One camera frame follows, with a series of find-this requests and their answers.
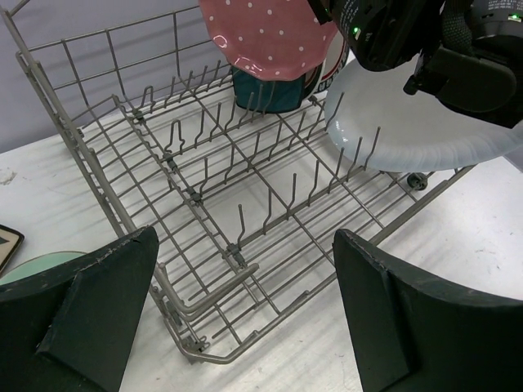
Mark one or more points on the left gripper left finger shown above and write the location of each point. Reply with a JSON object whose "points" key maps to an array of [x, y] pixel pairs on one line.
{"points": [[71, 327]]}

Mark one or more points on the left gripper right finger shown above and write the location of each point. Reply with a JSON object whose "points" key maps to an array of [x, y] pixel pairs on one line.
{"points": [[412, 330]]}

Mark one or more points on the mint green flower plate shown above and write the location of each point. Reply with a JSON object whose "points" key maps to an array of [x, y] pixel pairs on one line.
{"points": [[38, 265]]}

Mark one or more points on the white oval plate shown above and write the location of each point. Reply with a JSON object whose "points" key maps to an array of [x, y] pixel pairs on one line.
{"points": [[377, 125]]}

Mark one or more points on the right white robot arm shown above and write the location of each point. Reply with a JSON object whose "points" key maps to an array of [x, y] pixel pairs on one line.
{"points": [[469, 52]]}

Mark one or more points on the cream square floral plate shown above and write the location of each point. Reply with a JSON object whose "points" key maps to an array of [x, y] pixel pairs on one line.
{"points": [[10, 242]]}

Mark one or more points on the round teal rimmed plate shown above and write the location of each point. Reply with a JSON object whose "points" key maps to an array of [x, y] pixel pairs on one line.
{"points": [[321, 77]]}

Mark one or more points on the grey wire dish rack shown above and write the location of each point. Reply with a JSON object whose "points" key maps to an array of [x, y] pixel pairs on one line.
{"points": [[245, 203]]}

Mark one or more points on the dark teal square plate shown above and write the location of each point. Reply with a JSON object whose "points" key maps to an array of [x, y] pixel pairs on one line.
{"points": [[267, 97]]}

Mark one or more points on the pink polka dot plate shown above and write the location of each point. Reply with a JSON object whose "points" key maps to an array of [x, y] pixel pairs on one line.
{"points": [[273, 40]]}

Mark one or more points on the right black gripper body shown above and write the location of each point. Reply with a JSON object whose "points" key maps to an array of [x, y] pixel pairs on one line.
{"points": [[382, 34]]}

